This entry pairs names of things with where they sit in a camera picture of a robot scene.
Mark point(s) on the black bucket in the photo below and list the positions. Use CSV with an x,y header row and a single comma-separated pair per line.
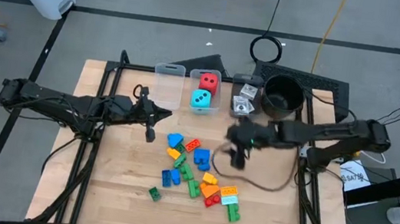
x,y
283,96

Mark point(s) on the yellow toy block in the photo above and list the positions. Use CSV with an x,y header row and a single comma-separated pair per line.
x,y
210,178
174,154

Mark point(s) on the orange toy brick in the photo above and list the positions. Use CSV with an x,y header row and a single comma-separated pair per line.
x,y
229,191

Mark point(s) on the white frame bracket plate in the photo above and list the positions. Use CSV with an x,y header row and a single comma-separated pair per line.
x,y
303,151

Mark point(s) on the right clear plastic bin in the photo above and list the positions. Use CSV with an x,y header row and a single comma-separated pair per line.
x,y
249,78

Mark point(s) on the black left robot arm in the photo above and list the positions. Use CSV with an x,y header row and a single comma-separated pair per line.
x,y
50,100

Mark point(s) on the small dark green block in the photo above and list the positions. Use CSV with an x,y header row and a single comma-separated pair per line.
x,y
180,147

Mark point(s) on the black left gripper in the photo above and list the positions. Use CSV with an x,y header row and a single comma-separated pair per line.
x,y
127,108

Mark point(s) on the black angled floor panel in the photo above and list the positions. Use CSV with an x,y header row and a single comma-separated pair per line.
x,y
206,64

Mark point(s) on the orange wedge toy block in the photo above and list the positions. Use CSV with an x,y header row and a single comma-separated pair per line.
x,y
209,190

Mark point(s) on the dark blue toy brick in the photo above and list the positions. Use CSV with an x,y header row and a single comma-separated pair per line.
x,y
166,178

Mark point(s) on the green toy block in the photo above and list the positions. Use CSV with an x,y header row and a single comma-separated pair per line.
x,y
187,172
233,212
180,160
193,188

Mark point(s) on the blue curved toy block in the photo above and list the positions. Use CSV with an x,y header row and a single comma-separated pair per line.
x,y
201,156

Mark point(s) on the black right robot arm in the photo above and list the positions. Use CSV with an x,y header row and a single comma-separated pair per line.
x,y
336,132

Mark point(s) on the red foam die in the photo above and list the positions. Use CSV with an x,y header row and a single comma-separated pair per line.
x,y
208,83

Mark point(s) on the red-orange studded toy brick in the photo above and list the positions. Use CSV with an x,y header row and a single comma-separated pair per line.
x,y
192,145

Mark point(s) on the white printed paper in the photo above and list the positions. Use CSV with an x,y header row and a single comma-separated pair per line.
x,y
354,176

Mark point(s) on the red toy block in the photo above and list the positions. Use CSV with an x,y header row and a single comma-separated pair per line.
x,y
212,200

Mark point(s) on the blue rounded toy block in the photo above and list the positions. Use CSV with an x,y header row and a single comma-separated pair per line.
x,y
175,139

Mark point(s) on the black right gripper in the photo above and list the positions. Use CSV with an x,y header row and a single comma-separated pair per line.
x,y
255,133

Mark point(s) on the teal foam die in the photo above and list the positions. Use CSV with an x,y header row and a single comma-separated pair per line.
x,y
201,98

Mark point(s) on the light teal toy brick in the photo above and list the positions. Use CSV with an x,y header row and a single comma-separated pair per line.
x,y
229,200

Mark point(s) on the clear plastic bin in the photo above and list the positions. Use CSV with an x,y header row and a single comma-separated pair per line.
x,y
168,84
249,78
213,103

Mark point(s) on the dark green toy brick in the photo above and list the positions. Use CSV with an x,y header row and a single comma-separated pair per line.
x,y
154,194

